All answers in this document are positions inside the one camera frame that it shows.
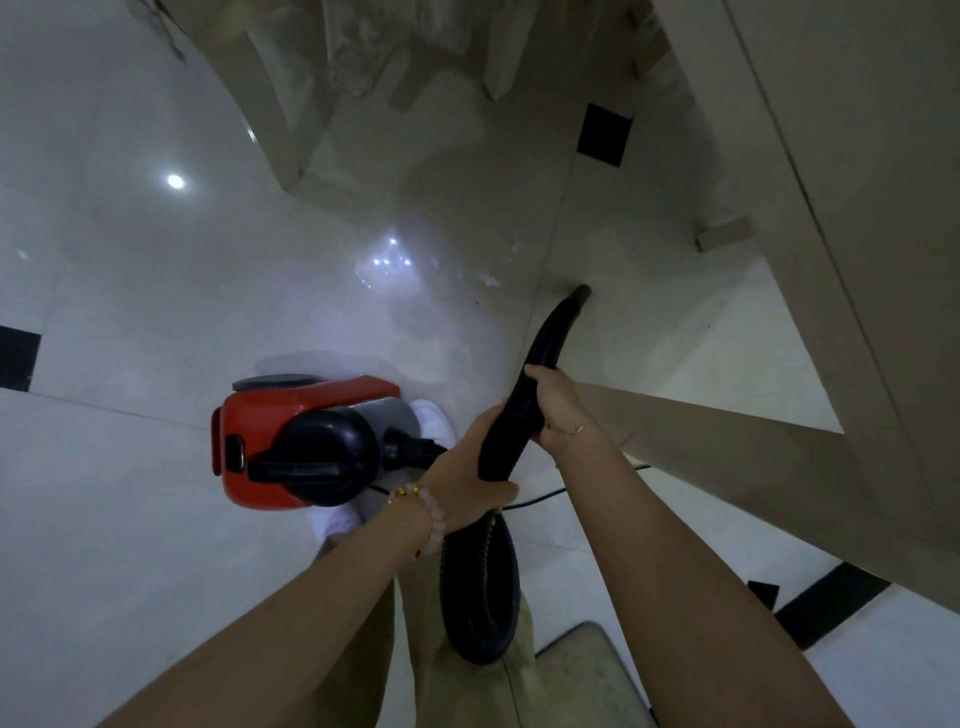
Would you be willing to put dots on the person's left hand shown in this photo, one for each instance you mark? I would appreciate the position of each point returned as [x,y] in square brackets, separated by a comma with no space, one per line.
[469,495]

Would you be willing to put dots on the person's right hand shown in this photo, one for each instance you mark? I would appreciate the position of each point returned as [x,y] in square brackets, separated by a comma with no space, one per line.
[566,420]

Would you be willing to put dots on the red and black vacuum cleaner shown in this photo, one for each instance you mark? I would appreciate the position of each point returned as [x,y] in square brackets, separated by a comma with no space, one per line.
[300,427]

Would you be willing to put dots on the person's right forearm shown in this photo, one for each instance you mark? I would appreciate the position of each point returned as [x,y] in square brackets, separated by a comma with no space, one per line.
[690,615]

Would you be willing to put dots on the person's left forearm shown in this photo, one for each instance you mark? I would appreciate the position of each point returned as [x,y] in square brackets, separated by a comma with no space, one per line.
[285,637]

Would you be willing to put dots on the beige floor mat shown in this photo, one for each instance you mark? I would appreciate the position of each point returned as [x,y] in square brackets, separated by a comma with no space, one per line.
[592,682]

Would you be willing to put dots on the white right shoe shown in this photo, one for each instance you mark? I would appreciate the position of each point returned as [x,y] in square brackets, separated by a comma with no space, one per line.
[433,421]

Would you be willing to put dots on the white shoe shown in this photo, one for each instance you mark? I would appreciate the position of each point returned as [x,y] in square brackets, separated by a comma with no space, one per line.
[337,525]
[433,421]

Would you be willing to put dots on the white left shoe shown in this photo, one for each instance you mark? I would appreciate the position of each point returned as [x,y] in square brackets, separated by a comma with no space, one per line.
[337,525]

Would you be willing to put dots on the khaki trousers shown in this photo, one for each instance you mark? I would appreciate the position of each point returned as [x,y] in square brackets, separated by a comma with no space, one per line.
[457,690]

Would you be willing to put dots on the cream dining table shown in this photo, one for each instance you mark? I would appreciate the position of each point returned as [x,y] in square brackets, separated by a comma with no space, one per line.
[862,262]

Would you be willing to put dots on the cream wooden chair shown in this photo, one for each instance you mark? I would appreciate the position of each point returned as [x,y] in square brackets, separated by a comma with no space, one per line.
[262,97]

